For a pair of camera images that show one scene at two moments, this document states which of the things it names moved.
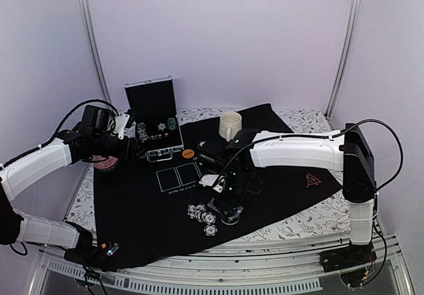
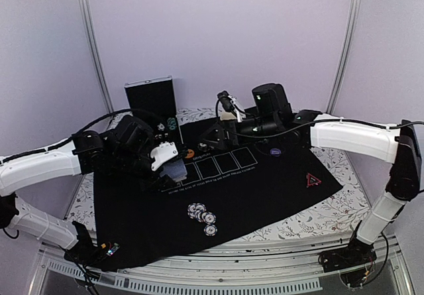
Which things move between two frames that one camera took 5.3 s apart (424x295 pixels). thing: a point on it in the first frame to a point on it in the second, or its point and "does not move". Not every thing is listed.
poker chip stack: [195, 211] does not move
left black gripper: [129, 151] to [159, 182]
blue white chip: [210, 218] does not move
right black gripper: [230, 203] to [222, 126]
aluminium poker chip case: [158, 130] does not move
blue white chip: [210, 230] does not move
